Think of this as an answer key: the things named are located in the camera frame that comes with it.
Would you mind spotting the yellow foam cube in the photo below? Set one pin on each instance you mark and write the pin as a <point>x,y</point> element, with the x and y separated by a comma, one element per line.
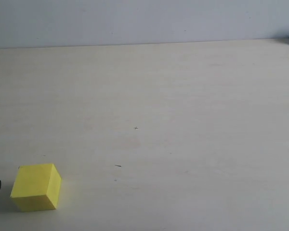
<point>36,188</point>

